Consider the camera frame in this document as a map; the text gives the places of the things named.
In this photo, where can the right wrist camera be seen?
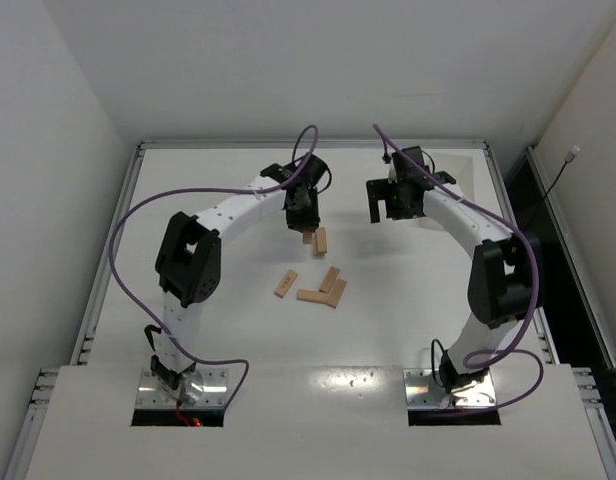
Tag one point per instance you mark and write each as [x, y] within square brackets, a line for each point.
[388, 161]

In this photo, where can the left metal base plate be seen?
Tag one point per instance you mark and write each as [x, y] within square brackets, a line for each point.
[203, 389]

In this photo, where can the white front cover panel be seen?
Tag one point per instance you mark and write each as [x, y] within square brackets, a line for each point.
[309, 423]

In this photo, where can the wood block three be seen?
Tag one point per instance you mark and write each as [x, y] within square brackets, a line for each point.
[329, 279]

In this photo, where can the wood block five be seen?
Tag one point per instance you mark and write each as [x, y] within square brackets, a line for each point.
[286, 283]

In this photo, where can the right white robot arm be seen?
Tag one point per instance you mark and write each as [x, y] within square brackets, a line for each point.
[504, 287]

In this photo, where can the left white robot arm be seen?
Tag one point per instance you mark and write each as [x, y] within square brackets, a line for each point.
[189, 259]

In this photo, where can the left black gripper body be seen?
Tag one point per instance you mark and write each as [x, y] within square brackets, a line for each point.
[302, 220]

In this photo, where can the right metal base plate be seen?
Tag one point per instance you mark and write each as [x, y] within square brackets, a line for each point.
[424, 394]

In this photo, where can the wood block one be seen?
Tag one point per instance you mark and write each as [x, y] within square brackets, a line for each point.
[320, 243]

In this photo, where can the white plastic box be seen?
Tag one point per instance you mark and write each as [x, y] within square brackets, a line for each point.
[443, 204]

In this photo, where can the wood block four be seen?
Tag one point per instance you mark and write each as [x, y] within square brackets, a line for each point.
[336, 292]

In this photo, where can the wood block seven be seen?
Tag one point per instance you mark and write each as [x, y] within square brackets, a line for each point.
[312, 296]

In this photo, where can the metal base plate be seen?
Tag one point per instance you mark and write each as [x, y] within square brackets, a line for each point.
[203, 389]
[424, 394]

